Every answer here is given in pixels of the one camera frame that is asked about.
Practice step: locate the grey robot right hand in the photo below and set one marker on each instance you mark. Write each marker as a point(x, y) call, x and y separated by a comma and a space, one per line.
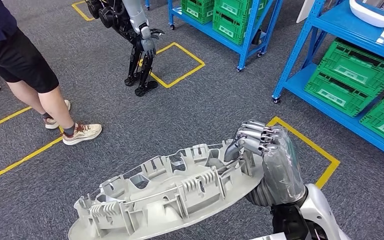
point(283, 172)

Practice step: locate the grey plastic wheel cover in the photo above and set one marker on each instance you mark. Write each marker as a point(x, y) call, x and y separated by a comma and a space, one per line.
point(178, 205)

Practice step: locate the blue metal shelf rack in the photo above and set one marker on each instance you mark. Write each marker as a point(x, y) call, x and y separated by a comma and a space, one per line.
point(341, 26)
point(247, 43)

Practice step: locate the white plastic shell part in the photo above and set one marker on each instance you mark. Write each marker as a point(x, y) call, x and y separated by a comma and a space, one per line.
point(367, 15)

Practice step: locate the yellow floor tape square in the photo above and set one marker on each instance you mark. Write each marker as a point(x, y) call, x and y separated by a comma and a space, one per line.
point(29, 155)
point(192, 55)
point(311, 143)
point(81, 12)

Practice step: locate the white desk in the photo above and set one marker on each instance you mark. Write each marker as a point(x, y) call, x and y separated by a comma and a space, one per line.
point(306, 10)

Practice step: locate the black and silver humanoid robot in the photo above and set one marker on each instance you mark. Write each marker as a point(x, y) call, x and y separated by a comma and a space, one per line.
point(135, 20)

